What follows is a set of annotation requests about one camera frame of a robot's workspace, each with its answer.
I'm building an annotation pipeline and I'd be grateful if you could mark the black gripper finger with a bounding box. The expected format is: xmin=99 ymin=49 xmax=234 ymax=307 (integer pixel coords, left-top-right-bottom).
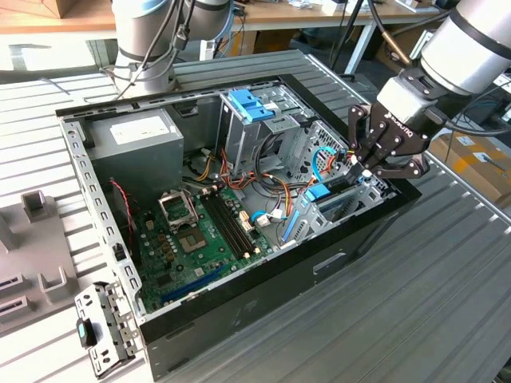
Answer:
xmin=346 ymin=104 xmax=378 ymax=171
xmin=358 ymin=149 xmax=431 ymax=181

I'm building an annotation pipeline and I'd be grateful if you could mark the coloured disk power wire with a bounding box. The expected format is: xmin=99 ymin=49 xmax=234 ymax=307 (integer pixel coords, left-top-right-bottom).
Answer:
xmin=325 ymin=148 xmax=371 ymax=188

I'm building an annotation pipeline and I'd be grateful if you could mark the hard disk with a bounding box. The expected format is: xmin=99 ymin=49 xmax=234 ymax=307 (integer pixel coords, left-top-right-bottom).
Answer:
xmin=281 ymin=175 xmax=366 ymax=245

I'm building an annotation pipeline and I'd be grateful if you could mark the metal disk bay cage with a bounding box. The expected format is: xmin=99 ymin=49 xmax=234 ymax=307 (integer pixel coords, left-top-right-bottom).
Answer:
xmin=279 ymin=119 xmax=400 ymax=251

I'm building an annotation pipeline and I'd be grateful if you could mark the brown cardboard box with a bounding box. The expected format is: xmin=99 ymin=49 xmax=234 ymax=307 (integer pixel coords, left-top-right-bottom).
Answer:
xmin=429 ymin=133 xmax=511 ymax=208

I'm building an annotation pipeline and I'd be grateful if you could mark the black stand pole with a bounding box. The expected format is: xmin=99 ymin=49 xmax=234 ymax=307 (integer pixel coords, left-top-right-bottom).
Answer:
xmin=331 ymin=0 xmax=366 ymax=77

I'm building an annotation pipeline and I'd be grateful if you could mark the metal drive cage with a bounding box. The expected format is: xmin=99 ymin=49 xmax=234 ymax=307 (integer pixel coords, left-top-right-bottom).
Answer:
xmin=217 ymin=85 xmax=316 ymax=180

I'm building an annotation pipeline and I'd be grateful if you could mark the blue plastic cage latch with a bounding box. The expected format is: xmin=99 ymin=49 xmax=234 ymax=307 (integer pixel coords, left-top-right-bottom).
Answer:
xmin=228 ymin=89 xmax=276 ymax=124

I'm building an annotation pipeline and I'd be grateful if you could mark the wooden desk with white legs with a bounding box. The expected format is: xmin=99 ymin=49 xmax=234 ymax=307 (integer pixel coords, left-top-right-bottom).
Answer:
xmin=235 ymin=0 xmax=446 ymax=77

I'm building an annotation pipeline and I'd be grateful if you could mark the black RAM slot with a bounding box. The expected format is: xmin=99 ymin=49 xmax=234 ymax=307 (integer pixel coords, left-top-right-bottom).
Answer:
xmin=211 ymin=191 xmax=255 ymax=256
xmin=205 ymin=193 xmax=248 ymax=259
xmin=200 ymin=194 xmax=243 ymax=261
xmin=216 ymin=189 xmax=260 ymax=254

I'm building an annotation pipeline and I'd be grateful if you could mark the black open PC case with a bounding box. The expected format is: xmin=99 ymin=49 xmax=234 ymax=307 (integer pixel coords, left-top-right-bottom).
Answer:
xmin=54 ymin=73 xmax=423 ymax=382

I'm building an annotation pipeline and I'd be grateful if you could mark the metal socket cover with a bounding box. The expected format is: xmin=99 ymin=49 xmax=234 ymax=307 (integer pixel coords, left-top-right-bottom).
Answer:
xmin=156 ymin=189 xmax=200 ymax=231

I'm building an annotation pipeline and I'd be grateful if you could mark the CPU socket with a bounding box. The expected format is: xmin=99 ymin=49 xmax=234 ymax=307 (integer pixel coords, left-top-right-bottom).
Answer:
xmin=175 ymin=223 xmax=209 ymax=256

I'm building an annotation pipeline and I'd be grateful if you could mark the green motherboard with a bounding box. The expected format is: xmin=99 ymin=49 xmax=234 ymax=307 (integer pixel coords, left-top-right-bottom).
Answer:
xmin=133 ymin=185 xmax=276 ymax=314

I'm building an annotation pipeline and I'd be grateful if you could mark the grey power supply unit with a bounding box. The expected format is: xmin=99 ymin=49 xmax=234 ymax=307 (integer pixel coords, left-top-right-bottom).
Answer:
xmin=85 ymin=108 xmax=185 ymax=200

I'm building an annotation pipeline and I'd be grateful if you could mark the blue expansion slot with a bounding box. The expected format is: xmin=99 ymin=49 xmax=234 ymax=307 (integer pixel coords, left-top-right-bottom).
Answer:
xmin=160 ymin=265 xmax=224 ymax=304

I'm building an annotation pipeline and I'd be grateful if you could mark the black latch with teal tab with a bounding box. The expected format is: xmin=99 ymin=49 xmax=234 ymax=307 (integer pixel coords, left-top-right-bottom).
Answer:
xmin=75 ymin=318 xmax=99 ymax=348

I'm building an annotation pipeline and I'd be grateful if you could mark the grey parts rack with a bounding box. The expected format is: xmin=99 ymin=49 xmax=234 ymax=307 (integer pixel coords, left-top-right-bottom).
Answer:
xmin=0 ymin=191 xmax=80 ymax=337

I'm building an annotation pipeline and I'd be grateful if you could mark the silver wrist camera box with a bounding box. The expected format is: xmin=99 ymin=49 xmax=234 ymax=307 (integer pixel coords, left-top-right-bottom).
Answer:
xmin=376 ymin=74 xmax=440 ymax=125

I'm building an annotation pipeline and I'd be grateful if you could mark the blue data wire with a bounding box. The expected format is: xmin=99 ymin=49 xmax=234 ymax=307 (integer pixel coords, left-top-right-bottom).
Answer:
xmin=250 ymin=147 xmax=343 ymax=224

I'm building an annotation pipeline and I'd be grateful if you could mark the black cable bundle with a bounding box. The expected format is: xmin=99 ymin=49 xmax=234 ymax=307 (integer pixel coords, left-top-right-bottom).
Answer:
xmin=255 ymin=133 xmax=304 ymax=188

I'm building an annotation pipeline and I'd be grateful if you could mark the black cable with brass end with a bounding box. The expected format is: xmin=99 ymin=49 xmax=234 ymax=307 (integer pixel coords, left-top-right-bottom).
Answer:
xmin=369 ymin=0 xmax=413 ymax=67

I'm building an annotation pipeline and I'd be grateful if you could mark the coloured power wire bundle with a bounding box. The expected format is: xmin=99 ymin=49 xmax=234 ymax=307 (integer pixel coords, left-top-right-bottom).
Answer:
xmin=198 ymin=148 xmax=320 ymax=225

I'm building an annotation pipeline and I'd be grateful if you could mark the white connector with thin wires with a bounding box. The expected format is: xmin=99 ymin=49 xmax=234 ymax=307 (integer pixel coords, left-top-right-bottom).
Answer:
xmin=254 ymin=213 xmax=289 ymax=231

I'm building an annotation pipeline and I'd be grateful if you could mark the red black fan wire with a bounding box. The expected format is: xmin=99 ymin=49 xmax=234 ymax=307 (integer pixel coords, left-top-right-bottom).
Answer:
xmin=109 ymin=178 xmax=137 ymax=256

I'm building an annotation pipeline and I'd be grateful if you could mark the metal slot retainer bracket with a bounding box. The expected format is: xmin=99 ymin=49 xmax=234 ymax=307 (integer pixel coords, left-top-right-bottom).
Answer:
xmin=73 ymin=281 xmax=143 ymax=379

